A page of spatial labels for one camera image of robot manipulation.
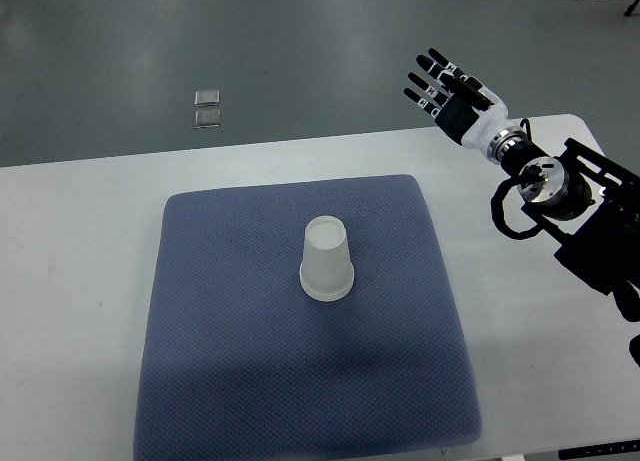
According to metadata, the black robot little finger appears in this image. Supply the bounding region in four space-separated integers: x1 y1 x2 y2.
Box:
403 87 443 118

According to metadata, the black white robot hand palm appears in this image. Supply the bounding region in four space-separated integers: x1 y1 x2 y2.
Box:
435 79 518 150

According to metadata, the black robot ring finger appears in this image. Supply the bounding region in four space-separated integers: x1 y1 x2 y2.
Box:
408 72 449 104

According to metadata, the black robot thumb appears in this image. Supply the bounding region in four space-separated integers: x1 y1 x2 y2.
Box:
447 77 490 106

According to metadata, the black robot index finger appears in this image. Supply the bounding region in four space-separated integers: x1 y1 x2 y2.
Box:
428 48 468 81

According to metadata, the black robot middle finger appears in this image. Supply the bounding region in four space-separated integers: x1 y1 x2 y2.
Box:
416 55 453 87

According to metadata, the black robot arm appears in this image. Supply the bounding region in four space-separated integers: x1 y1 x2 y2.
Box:
404 48 639 323

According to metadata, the black tripod leg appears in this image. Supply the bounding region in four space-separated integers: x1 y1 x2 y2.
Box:
624 0 640 17

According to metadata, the white paper cup on mat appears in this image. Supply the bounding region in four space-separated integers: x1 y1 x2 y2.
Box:
300 281 354 302

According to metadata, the upper metal floor plate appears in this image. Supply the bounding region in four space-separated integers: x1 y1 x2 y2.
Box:
194 88 220 107

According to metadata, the blue textured fabric mat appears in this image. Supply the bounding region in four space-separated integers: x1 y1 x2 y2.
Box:
134 175 482 460

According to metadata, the black table control panel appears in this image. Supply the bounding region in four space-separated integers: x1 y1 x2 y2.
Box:
558 440 639 460

